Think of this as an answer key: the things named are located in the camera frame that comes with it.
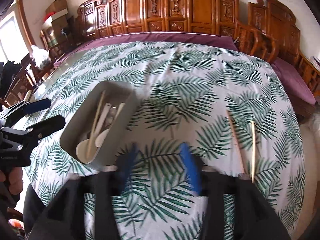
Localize palm leaf print tablecloth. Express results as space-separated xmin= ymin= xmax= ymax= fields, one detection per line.
xmin=27 ymin=42 xmax=305 ymax=239

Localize wooden chair at left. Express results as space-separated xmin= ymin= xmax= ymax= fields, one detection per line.
xmin=1 ymin=54 xmax=55 ymax=108

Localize metal spoon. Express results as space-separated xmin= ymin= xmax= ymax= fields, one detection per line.
xmin=103 ymin=106 xmax=117 ymax=129

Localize black bag on chair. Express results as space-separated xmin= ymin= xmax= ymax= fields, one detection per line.
xmin=0 ymin=61 xmax=22 ymax=99

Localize white plastic fork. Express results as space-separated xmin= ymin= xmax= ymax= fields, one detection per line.
xmin=95 ymin=102 xmax=125 ymax=148

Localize grey rectangular utensil tray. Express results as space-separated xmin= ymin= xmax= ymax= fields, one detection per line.
xmin=60 ymin=81 xmax=139 ymax=170

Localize light wooden chopstick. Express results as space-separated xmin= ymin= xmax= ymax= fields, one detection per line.
xmin=251 ymin=120 xmax=256 ymax=183
xmin=86 ymin=90 xmax=106 ymax=159

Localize person's left hand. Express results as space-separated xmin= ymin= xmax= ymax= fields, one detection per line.
xmin=0 ymin=167 xmax=23 ymax=194

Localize stacked cardboard boxes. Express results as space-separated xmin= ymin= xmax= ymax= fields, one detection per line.
xmin=41 ymin=0 xmax=70 ymax=47

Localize purple armchair cushion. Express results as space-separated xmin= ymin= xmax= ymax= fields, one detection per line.
xmin=271 ymin=58 xmax=316 ymax=105

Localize carved wooden armchair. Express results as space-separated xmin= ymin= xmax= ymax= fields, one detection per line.
xmin=248 ymin=0 xmax=320 ymax=98

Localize dark brown chopstick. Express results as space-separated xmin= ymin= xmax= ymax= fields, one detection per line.
xmin=226 ymin=110 xmax=246 ymax=174

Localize window with wooden frame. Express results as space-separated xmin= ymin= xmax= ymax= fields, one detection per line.
xmin=0 ymin=0 xmax=36 ymax=63

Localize carved wooden long sofa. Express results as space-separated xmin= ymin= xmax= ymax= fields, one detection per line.
xmin=76 ymin=0 xmax=278 ymax=63

